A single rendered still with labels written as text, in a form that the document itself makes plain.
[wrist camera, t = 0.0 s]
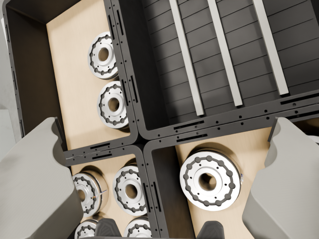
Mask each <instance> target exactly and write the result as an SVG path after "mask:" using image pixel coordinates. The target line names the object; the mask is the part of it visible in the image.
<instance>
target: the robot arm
mask: <svg viewBox="0 0 319 239"><path fill-rule="evenodd" d="M64 140H65V139H64V136H63V133H62V130H61V127H60V124H59V121H58V118H57V117H50V118H47V119H45V120H44V121H43V122H42V123H40V124H39V125H38V126H37V127H36V128H34V129H33V130H32V131H31V132H29V133H28V134H27V135H26V136H25V137H24V138H22V139H21V140H20V141H19V142H18V143H17V144H16V145H15V146H14V147H13V148H12V149H11V150H10V151H9V152H8V153H7V154H6V155H5V156H4V158H3V159H2V160H1V161H0V239H67V238H68V237H69V235H70V234H71V233H72V232H73V230H74V229H75V228H76V227H77V225H78V224H79V223H80V222H81V220H82V218H83V216H84V211H83V208H82V204H81V201H80V198H79V195H78V192H77V189H76V186H75V183H74V181H73V178H72V175H71V172H70V170H69V168H67V167H65V164H66V158H65V155H64V152H63V150H62V147H61V144H62V141H64ZM268 142H270V148H269V151H268V154H267V157H266V159H265V162H264V165H265V167H266V168H264V169H261V170H259V171H258V172H257V174H256V176H255V179H254V181H253V184H252V187H251V189H250V192H249V195H248V198H247V201H246V204H245V208H244V211H243V214H242V221H243V224H244V225H245V227H246V228H247V229H248V231H249V232H250V233H251V235H252V236H253V238H254V239H319V145H318V144H317V143H315V142H314V141H313V140H312V139H311V138H309V137H308V136H307V135H306V134H305V133H303V132H302V131H301V130H300V129H299V128H297V127H296V126H295V125H294V124H293V123H291V122H290V121H289V120H288V119H286V118H283V117H279V118H278V117H275V119H274V122H273V125H272V129H271V131H270V135H269V138H268ZM79 239H173V238H139V237H122V235H121V233H120V231H119V229H118V226H117V224H116V222H115V220H114V219H111V218H102V219H100V220H99V221H98V222H97V224H96V228H95V233H94V236H92V237H84V238H79ZM196 239H225V234H224V227H223V225H222V224H221V223H220V222H218V221H206V222H205V223H204V225H203V226H202V228H201V230H200V232H199V234H198V235H197V237H196Z"/></svg>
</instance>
